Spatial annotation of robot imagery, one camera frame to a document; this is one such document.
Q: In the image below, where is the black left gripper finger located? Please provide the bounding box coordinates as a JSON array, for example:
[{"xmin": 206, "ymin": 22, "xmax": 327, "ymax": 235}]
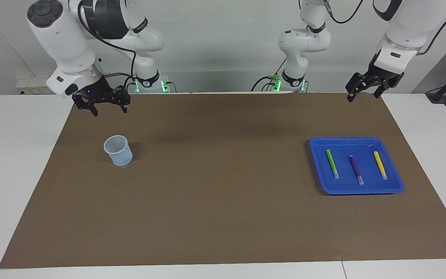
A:
[
  {"xmin": 345, "ymin": 73, "xmax": 367, "ymax": 103},
  {"xmin": 373, "ymin": 76, "xmax": 401, "ymax": 98}
]

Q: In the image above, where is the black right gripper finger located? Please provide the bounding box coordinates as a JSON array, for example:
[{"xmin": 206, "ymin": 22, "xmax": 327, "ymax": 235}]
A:
[
  {"xmin": 72, "ymin": 93, "xmax": 99, "ymax": 117},
  {"xmin": 115, "ymin": 86, "xmax": 131, "ymax": 114}
]

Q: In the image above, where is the yellow pen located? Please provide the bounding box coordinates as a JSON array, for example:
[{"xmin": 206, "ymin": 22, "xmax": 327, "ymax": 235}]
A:
[{"xmin": 373, "ymin": 151, "xmax": 388, "ymax": 180}]

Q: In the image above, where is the green pen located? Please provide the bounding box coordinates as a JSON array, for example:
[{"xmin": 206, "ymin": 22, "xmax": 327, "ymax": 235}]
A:
[{"xmin": 326, "ymin": 149, "xmax": 340, "ymax": 179}]

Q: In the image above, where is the purple pen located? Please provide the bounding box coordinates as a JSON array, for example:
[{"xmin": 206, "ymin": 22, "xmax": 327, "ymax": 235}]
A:
[{"xmin": 348, "ymin": 155, "xmax": 364, "ymax": 186}]

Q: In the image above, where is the translucent light blue cup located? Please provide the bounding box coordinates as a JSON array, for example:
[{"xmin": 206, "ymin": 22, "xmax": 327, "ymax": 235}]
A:
[{"xmin": 103, "ymin": 135, "xmax": 133, "ymax": 167}]

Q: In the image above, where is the blue plastic tray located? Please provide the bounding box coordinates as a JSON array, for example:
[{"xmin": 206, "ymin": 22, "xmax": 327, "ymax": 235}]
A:
[{"xmin": 309, "ymin": 136, "xmax": 405, "ymax": 195}]

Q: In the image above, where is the brown table mat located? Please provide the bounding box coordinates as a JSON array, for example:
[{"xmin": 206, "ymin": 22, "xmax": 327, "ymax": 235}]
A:
[{"xmin": 0, "ymin": 92, "xmax": 446, "ymax": 269}]

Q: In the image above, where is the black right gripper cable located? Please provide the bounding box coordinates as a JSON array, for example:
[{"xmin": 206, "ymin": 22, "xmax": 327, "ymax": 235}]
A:
[{"xmin": 77, "ymin": 0, "xmax": 136, "ymax": 91}]

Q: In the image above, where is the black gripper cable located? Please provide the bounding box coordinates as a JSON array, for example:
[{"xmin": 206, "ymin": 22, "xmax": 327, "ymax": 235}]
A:
[
  {"xmin": 77, "ymin": 0, "xmax": 136, "ymax": 91},
  {"xmin": 324, "ymin": 0, "xmax": 446, "ymax": 55}
]

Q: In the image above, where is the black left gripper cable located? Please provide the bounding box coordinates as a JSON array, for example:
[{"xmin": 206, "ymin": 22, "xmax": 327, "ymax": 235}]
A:
[{"xmin": 324, "ymin": 0, "xmax": 446, "ymax": 55}]

